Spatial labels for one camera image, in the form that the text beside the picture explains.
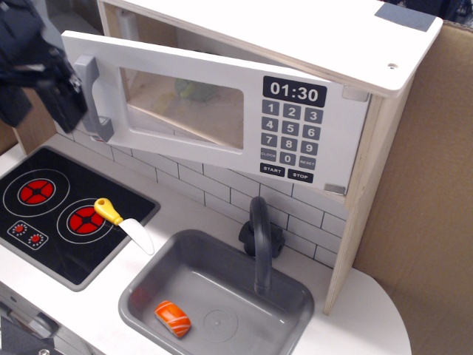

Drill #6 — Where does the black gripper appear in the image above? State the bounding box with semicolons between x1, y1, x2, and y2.
1;1;87;133

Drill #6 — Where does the white toy microwave door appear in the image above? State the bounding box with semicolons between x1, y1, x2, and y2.
62;31;370;195

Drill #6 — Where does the wooden microwave cabinet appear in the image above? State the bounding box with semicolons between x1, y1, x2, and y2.
98;1;442;314

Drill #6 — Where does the grey range hood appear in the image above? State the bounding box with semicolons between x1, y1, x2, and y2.
33;0;103;48

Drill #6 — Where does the black toy stove top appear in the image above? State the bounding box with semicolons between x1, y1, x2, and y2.
1;147;160;291

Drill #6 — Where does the green toy vegetable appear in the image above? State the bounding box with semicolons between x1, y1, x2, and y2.
174;78;219;103

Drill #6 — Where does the grey oven front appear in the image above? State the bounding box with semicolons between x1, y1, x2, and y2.
1;283;103;354

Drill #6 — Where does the grey toy sink basin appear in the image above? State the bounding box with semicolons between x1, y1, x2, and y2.
118;230;314;354

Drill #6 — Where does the orange salmon sushi toy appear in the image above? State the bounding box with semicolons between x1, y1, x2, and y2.
154;300;191;338

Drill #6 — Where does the dark grey toy faucet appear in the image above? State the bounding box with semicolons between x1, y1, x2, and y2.
239;196;285;295

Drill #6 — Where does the grey tape patch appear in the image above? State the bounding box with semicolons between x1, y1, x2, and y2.
375;2;436;32

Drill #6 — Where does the brown cardboard panel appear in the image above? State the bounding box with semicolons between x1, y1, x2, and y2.
355;22;472;354

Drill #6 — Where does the yellow handled toy knife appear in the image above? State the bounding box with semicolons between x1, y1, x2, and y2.
94;197;154;255

